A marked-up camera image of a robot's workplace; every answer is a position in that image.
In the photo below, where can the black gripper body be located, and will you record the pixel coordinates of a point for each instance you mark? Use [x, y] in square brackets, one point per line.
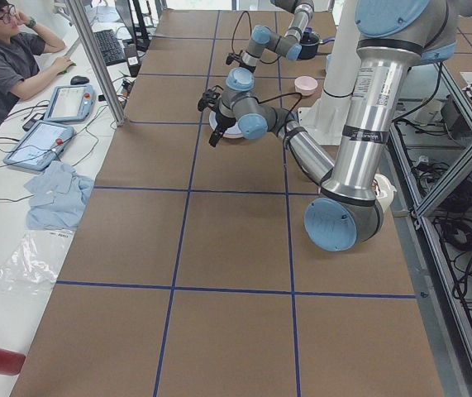
[222, 119]

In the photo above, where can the pink plate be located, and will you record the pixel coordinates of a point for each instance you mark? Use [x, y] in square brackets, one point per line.
[231, 133]

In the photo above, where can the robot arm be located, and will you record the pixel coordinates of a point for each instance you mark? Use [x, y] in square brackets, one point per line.
[394, 36]
[263, 38]

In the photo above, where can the pink bowl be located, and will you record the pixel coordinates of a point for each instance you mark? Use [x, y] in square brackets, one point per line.
[305, 85]

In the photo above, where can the dark blue pot with lid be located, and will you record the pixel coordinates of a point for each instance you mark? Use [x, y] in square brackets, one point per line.
[310, 43]

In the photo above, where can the black keyboard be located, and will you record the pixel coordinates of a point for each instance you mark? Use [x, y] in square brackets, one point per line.
[110, 47]

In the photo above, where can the upper teach pendant tablet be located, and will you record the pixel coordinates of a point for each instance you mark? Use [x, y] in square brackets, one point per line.
[70, 103]

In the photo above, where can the teach pendant tablet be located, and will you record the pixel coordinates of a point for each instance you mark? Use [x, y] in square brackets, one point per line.
[42, 144]
[70, 103]

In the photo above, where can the black computer mouse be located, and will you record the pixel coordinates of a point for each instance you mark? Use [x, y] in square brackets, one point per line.
[79, 80]

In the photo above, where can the white toaster with bread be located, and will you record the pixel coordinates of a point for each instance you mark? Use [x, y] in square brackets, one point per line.
[384, 191]

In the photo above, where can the light blue shirt cloth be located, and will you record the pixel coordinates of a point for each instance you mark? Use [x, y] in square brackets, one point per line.
[59, 197]

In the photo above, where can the lower teach pendant tablet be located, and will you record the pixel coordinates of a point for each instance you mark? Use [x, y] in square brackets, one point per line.
[42, 144]

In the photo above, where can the seated person in grey shirt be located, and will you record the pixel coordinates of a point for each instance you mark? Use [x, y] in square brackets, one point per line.
[22, 39]

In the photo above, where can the clear plastic bag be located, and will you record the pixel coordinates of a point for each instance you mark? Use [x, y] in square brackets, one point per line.
[34, 266]

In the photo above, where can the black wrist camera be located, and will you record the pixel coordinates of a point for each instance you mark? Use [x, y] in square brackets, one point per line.
[234, 58]
[210, 99]

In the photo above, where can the aluminium frame post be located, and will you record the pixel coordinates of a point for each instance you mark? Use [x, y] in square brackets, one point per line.
[95, 58]

